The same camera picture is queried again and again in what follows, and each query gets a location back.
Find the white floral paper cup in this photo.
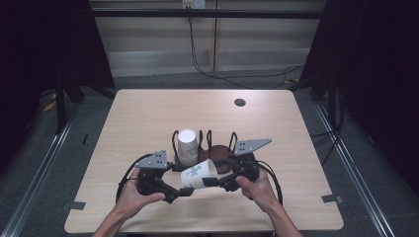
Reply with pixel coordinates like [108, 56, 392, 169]
[180, 158, 219, 190]

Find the person's right hand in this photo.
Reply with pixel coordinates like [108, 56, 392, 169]
[235, 169, 280, 213]

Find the metal floor rail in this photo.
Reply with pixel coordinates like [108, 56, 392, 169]
[0, 102, 83, 237]
[314, 102, 396, 237]

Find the grey tape strip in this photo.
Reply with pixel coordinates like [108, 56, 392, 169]
[321, 194, 344, 204]
[60, 200, 87, 211]

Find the wooden base wire cup holder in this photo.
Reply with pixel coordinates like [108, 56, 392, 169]
[171, 128, 239, 175]

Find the black curtain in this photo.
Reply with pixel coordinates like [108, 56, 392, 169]
[299, 0, 419, 198]
[0, 0, 116, 172]

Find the person's left hand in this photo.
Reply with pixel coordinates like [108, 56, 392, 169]
[115, 176, 166, 220]

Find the stack of white paper cups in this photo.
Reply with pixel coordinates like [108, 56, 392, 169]
[177, 128, 200, 167]

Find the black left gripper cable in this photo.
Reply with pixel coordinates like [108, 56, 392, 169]
[115, 154, 153, 204]

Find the long black hanging cable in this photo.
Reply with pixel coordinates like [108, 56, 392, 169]
[187, 16, 304, 91]

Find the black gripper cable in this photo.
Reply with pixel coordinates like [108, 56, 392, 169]
[257, 160, 284, 205]
[115, 154, 153, 204]

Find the bundle of black floor cables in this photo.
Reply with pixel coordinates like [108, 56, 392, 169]
[309, 95, 346, 167]

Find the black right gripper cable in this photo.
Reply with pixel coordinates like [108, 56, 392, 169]
[257, 160, 284, 205]

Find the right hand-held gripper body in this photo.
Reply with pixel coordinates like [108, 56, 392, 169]
[223, 137, 273, 193]

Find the yellow floor marker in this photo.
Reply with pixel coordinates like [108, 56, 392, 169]
[42, 92, 57, 113]

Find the black horizontal frame bar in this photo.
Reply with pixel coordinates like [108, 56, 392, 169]
[89, 8, 326, 20]

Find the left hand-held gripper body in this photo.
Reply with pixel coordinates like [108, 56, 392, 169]
[134, 149, 175, 196]

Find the black metal stand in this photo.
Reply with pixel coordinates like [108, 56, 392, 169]
[53, 73, 85, 135]

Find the white wall power outlet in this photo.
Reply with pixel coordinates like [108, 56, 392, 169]
[182, 0, 207, 10]

